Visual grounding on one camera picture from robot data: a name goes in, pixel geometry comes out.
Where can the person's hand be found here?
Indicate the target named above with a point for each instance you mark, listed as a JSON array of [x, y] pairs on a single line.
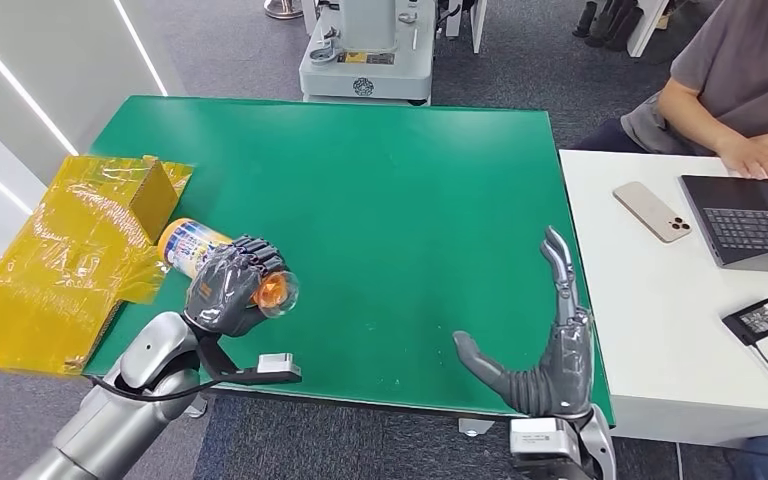
[[755, 158]]

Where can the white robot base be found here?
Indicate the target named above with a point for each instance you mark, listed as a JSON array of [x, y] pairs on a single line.
[[371, 73]]

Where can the dark grey laptop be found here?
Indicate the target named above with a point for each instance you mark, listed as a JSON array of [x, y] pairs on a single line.
[[742, 225]]

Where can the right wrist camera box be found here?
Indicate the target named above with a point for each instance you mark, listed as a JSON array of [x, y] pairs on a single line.
[[543, 440]]

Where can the person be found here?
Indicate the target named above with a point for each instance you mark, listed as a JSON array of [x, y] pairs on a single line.
[[742, 60]]

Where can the orange plastic bottle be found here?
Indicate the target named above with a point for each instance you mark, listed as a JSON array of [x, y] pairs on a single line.
[[188, 248]]

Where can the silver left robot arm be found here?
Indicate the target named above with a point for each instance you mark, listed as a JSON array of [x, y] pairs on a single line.
[[112, 424]]

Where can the green table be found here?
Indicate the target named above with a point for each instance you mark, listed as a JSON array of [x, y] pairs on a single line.
[[371, 199]]

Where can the white furniture panel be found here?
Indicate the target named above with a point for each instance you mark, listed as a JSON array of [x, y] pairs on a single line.
[[475, 20]]

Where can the white desk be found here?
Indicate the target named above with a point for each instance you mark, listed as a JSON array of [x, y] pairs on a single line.
[[662, 318]]

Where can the person's forearm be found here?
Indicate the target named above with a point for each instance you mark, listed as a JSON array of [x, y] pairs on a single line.
[[692, 116]]

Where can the black power adapter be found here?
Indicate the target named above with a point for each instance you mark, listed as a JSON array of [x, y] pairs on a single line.
[[762, 319]]

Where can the yellow taped cardboard box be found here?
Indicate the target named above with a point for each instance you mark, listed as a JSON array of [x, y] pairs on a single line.
[[59, 265]]

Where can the metal stand base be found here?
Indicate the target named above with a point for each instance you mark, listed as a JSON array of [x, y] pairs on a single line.
[[282, 9]]

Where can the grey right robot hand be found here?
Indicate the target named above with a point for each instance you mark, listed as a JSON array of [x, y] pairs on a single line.
[[566, 378]]

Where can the black chair legs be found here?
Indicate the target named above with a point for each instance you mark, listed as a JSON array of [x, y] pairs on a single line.
[[612, 23]]

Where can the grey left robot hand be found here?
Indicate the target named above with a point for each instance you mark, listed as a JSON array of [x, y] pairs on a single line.
[[225, 298]]

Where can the beige smartphone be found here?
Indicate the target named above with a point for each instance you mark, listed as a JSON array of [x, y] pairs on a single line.
[[650, 210]]

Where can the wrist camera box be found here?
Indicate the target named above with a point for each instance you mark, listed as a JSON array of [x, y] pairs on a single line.
[[543, 440], [278, 366]]

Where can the white cabinet panel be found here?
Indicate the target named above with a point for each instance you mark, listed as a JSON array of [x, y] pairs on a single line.
[[642, 30]]

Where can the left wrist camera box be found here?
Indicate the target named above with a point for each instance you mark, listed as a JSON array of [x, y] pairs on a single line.
[[278, 366]]

